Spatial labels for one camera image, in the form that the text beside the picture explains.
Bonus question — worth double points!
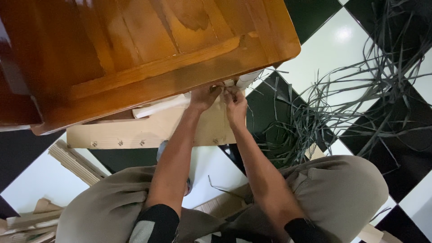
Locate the person's black striped sleeves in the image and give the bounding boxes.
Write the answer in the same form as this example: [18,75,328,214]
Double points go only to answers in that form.
[129,204,338,243]

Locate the white foam wrapped table leg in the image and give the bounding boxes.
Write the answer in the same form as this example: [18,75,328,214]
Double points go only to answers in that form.
[235,69,266,90]
[132,94,192,119]

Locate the person's left hand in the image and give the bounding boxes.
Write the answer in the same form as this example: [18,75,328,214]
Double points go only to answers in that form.
[189,83,225,113]

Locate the corrugated cardboard strip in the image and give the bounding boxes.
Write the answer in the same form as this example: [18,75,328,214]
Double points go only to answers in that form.
[48,139,108,187]

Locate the glossy brown wooden table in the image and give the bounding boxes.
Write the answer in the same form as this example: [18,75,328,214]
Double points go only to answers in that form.
[0,0,302,136]

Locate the pile of torn cardboard scraps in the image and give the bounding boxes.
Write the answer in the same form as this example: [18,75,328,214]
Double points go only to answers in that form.
[0,198,65,243]

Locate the person's khaki trousers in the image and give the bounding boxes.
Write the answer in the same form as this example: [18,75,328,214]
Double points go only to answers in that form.
[55,155,389,243]

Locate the person's right hand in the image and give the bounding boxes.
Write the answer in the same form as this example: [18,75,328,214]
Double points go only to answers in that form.
[223,86,248,129]

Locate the small cardboard scrap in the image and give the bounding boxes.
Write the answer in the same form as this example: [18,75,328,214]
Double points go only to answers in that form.
[356,223,402,243]

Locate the flat brown cardboard sheet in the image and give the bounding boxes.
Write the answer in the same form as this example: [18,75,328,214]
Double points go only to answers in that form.
[66,90,247,150]

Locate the heap of grey packing straps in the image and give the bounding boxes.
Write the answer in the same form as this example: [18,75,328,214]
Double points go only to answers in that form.
[246,0,432,169]

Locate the cardboard piece under legs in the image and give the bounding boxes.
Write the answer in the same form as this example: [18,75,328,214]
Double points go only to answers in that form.
[193,182,254,220]

